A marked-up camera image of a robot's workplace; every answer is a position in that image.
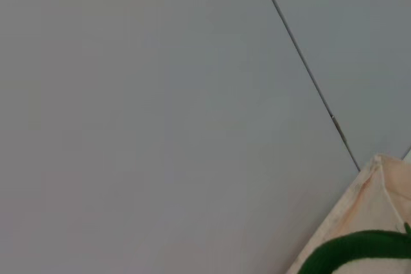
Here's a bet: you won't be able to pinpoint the cream handbag with green handles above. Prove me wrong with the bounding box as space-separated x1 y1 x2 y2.
287 153 411 274

